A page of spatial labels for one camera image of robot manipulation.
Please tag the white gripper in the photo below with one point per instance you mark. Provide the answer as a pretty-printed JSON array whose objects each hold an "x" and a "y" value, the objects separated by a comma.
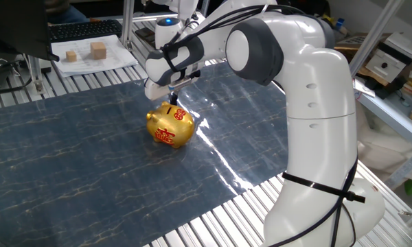
[{"x": 154, "y": 93}]

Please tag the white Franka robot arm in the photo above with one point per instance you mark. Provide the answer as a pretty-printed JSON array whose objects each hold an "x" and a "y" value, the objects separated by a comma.
[{"x": 319, "y": 137}]

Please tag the gold piggy bank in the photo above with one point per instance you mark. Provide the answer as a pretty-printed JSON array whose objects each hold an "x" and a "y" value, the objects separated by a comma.
[{"x": 171, "y": 127}]

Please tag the large wooden cube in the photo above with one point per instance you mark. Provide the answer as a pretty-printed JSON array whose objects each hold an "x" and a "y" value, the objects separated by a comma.
[{"x": 98, "y": 50}]

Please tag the white paper sheets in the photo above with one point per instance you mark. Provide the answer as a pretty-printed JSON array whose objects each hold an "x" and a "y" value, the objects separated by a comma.
[{"x": 86, "y": 65}]

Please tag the medium wooden cube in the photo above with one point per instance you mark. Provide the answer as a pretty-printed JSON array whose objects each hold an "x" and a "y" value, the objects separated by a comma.
[{"x": 71, "y": 56}]

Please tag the black keyboard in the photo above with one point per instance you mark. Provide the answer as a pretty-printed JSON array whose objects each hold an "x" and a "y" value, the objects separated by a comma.
[{"x": 84, "y": 30}]

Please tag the person in blue trousers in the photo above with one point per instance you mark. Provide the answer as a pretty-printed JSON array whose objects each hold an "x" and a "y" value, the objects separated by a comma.
[{"x": 67, "y": 15}]

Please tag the dark blue marble mat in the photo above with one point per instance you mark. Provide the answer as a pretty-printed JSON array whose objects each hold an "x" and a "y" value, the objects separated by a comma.
[{"x": 72, "y": 188}]

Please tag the black monitor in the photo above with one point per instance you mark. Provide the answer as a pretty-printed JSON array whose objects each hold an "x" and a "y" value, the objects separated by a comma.
[{"x": 17, "y": 27}]

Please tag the white box with knob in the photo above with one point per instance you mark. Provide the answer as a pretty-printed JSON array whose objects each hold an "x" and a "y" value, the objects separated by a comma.
[{"x": 384, "y": 63}]

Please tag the aluminium frame beam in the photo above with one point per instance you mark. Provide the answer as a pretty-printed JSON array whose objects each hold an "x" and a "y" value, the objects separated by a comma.
[
  {"x": 374, "y": 34},
  {"x": 127, "y": 20}
]

